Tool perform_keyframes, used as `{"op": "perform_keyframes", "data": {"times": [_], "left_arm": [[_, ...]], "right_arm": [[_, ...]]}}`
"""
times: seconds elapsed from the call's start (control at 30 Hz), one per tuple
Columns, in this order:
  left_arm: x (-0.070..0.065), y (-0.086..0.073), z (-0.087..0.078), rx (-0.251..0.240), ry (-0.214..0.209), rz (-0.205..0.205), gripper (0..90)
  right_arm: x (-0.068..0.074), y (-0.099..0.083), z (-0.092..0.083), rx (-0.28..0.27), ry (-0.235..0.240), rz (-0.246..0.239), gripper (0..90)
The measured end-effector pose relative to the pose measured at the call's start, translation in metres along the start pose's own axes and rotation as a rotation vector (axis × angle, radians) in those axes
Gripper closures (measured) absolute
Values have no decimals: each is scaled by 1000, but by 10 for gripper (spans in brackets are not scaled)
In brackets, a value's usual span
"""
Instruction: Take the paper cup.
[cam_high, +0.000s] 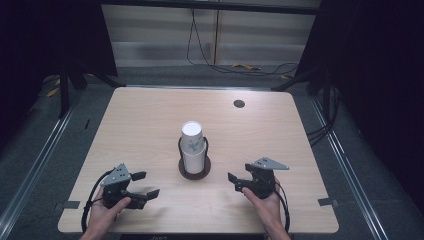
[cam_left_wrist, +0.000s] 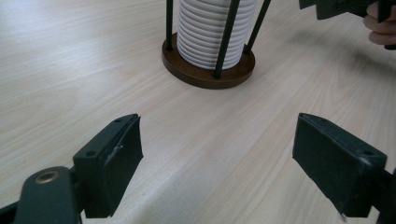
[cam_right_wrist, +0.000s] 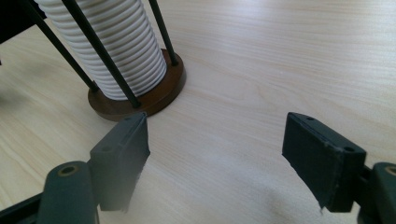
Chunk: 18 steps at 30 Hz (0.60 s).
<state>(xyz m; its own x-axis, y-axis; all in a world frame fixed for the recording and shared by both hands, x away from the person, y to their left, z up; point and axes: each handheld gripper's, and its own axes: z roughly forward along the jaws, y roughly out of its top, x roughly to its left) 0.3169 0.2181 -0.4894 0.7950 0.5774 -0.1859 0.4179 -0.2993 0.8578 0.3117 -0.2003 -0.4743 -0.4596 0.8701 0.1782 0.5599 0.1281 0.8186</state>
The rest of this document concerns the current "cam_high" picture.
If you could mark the grey tape strip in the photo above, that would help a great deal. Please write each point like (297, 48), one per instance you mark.
(328, 202)
(71, 205)

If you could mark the black overhead beam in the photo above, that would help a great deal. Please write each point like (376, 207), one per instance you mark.
(213, 6)

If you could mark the yellow floor tape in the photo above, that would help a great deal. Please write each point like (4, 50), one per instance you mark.
(52, 92)
(246, 66)

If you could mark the metal floor rail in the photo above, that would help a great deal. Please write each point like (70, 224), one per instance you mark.
(346, 166)
(36, 156)

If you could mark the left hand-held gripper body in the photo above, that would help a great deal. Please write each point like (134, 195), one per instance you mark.
(115, 178)

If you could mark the person's right hand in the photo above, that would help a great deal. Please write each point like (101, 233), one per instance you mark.
(270, 210)

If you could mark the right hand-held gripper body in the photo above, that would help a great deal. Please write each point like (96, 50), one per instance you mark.
(265, 180)

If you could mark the stack of floral paper cups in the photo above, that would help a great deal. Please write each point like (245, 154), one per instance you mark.
(193, 156)

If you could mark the dark curtain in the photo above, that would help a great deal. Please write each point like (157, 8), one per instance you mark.
(40, 36)
(376, 66)

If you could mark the round grey table grommet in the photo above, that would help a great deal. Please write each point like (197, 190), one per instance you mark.
(239, 103)

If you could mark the person's left hand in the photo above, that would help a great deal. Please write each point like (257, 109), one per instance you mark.
(101, 216)

